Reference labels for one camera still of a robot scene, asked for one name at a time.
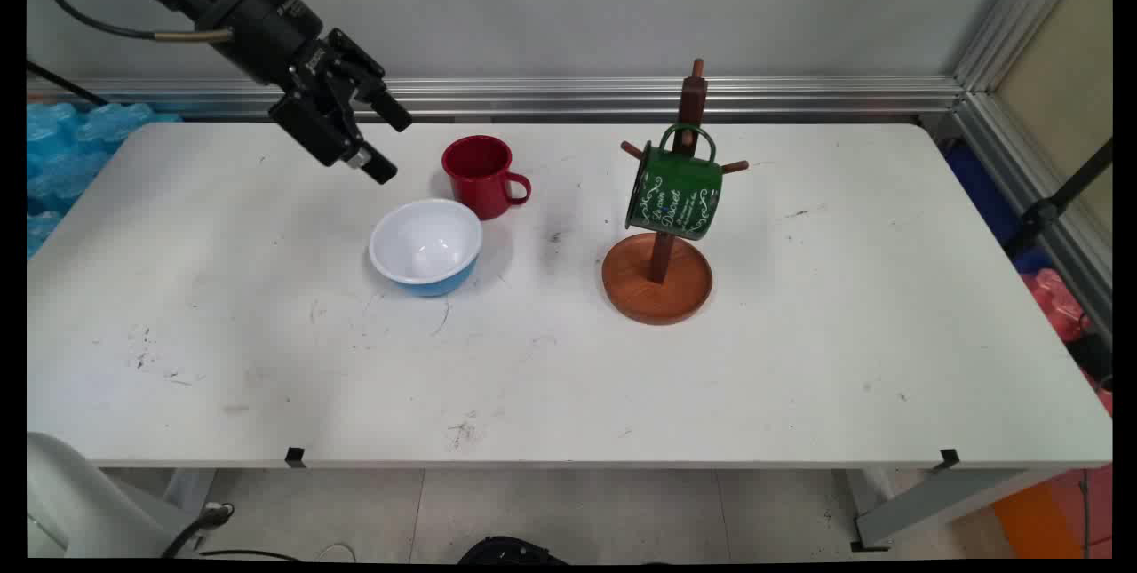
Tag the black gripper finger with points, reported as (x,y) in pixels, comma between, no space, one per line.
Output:
(373,89)
(320,124)

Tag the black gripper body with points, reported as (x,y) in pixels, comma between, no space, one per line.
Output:
(244,9)

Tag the green enamel mug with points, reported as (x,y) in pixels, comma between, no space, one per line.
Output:
(675,195)

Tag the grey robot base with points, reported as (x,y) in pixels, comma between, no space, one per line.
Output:
(71,502)

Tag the red enamel mug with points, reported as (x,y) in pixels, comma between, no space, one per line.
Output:
(480,191)

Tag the blue and white bowl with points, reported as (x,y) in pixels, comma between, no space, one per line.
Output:
(426,244)

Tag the blue bubble wrap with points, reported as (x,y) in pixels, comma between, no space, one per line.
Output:
(62,155)

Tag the black table edge clip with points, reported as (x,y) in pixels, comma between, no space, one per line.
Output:
(949,458)
(295,457)

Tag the wooden mug tree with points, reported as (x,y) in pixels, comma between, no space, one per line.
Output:
(657,289)

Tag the black floor object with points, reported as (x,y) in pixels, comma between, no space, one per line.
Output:
(506,551)

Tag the blue plastic item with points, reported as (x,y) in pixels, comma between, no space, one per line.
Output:
(981,191)

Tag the black tripod stand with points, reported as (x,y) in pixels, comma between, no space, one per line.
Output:
(1048,209)

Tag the grey table leg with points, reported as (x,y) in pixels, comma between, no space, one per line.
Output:
(933,502)

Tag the red plastic bag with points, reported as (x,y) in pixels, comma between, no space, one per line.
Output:
(1057,302)

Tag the orange box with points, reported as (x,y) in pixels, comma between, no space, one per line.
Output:
(1030,520)

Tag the horizontal aluminium rail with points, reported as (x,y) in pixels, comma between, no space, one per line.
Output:
(622,96)

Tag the aluminium frame post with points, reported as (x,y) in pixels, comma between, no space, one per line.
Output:
(1013,31)

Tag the beige wall panel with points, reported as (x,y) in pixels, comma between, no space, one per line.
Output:
(1061,84)

